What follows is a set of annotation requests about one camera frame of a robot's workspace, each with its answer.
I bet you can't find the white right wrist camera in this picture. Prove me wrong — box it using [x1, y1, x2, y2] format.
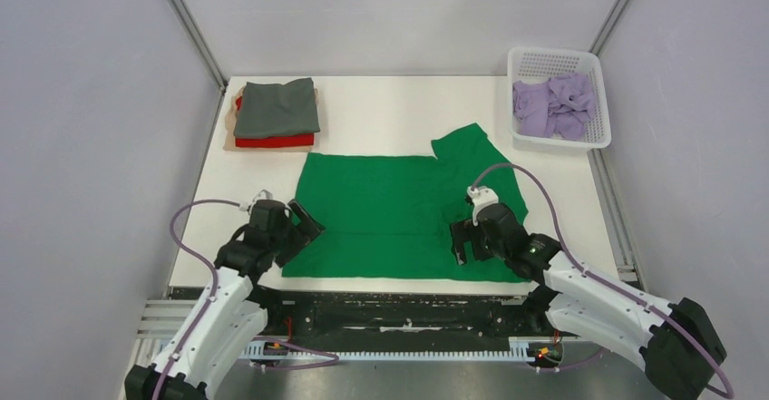
[466, 186, 499, 226]

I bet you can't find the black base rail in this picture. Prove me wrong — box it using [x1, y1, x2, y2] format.
[168, 288, 584, 354]

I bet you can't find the white slotted cable duct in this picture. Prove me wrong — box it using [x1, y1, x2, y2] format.
[239, 341, 535, 364]

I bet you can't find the aluminium frame post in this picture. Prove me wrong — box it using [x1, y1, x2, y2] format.
[589, 0, 632, 56]
[168, 0, 228, 93]

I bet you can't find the right aluminium frame post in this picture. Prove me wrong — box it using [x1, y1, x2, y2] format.
[589, 0, 632, 56]

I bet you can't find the crumpled purple t shirt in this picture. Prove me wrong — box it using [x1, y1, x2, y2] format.
[512, 73, 597, 141]

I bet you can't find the folded grey t shirt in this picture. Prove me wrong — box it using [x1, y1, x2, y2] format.
[233, 77, 320, 139]

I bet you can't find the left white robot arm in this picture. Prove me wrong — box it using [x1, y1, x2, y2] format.
[123, 191, 325, 399]

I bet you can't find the left aluminium frame post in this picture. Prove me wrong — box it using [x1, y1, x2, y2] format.
[168, 0, 228, 93]

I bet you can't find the green t shirt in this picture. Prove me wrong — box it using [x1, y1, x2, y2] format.
[282, 123, 521, 283]

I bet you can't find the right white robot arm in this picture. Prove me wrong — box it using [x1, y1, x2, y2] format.
[450, 203, 727, 399]

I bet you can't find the folded red t shirt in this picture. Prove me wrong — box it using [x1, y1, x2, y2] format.
[232, 94, 316, 149]

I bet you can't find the white plastic basket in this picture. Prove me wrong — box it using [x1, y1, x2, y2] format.
[507, 47, 612, 153]

